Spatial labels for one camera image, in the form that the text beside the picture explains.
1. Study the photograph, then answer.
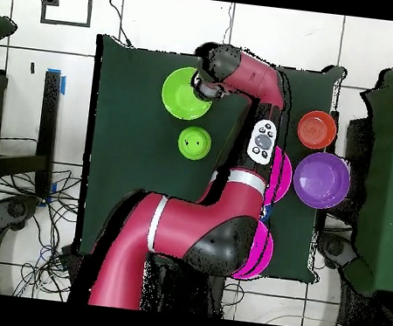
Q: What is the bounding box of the purple plastic bowl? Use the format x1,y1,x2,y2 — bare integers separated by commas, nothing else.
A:
289,149,354,212

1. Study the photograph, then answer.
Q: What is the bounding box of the black cable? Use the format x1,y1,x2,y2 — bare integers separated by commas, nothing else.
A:
102,0,138,46

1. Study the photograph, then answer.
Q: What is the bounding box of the thin grey cable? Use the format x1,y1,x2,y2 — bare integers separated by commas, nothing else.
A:
219,3,236,46

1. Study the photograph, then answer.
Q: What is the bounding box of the blue tape strip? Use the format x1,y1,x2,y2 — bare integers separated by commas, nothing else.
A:
45,68,68,96

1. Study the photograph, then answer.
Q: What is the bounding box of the black floor box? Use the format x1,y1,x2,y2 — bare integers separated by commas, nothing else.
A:
58,244,84,274

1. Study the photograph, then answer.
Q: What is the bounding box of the black metal stand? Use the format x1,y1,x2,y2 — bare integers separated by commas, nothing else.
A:
0,65,66,200

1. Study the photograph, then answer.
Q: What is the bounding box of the blue plastic bowl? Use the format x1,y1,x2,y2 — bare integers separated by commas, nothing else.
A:
259,203,274,221

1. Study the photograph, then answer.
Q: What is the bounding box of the black square floor frame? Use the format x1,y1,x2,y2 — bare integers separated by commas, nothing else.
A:
39,0,93,30

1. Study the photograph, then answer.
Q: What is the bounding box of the large lime green bowl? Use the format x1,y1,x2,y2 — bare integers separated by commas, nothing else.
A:
158,63,217,124

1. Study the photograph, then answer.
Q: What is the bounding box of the magenta plastic bowl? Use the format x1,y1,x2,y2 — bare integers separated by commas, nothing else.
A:
231,217,278,284
263,144,297,208

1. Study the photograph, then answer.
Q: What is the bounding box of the tangle of black cables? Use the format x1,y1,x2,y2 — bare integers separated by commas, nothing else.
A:
0,161,91,304

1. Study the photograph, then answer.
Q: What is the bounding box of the red plastic bowl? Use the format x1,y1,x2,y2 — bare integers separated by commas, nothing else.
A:
295,108,340,152

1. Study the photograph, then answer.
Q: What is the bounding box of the small lime green bowl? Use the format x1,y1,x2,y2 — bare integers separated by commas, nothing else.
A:
176,123,215,163

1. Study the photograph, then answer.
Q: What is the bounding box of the dark green tablecloth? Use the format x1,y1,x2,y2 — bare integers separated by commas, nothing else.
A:
72,33,346,286

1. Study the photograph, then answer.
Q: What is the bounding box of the grey pedestal foot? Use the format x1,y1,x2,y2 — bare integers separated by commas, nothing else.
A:
0,191,42,237
314,232,361,274

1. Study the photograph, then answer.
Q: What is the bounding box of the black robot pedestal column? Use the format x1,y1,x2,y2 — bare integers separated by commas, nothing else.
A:
137,251,231,321

